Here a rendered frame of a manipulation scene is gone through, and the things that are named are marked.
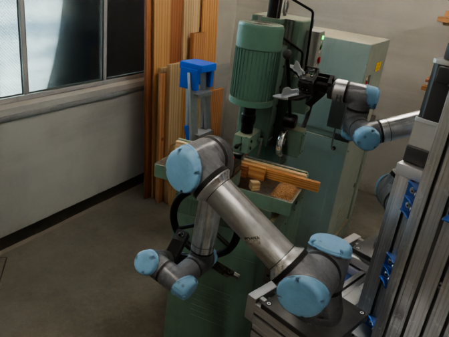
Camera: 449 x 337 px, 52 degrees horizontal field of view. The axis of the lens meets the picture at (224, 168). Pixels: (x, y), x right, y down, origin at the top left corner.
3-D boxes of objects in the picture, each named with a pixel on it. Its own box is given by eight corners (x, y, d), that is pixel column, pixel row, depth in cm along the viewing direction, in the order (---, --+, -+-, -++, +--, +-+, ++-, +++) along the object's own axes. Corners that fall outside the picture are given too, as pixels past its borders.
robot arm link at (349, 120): (344, 144, 155) (352, 112, 150) (337, 133, 165) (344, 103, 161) (367, 146, 155) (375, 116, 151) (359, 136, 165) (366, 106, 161)
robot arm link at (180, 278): (208, 270, 140) (180, 250, 144) (187, 289, 131) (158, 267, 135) (201, 288, 144) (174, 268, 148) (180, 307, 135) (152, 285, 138)
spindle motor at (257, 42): (221, 103, 179) (231, 20, 166) (238, 94, 194) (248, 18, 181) (264, 113, 173) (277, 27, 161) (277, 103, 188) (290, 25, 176)
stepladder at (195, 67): (176, 242, 303) (174, 61, 262) (198, 227, 324) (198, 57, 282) (197, 249, 296) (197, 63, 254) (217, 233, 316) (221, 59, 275)
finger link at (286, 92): (271, 87, 159) (296, 79, 159) (272, 97, 164) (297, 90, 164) (273, 93, 158) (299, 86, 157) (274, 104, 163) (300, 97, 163)
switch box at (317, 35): (299, 67, 198) (306, 29, 192) (305, 65, 207) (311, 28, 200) (313, 70, 196) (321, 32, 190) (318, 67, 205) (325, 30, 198)
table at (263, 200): (140, 184, 185) (141, 170, 183) (176, 160, 212) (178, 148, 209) (283, 228, 166) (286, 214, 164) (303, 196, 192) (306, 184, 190)
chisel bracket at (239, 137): (231, 153, 188) (234, 134, 185) (243, 144, 200) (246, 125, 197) (248, 158, 186) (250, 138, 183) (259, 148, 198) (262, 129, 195)
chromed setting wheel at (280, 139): (272, 159, 195) (276, 132, 190) (280, 150, 206) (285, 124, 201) (278, 161, 194) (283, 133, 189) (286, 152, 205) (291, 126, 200)
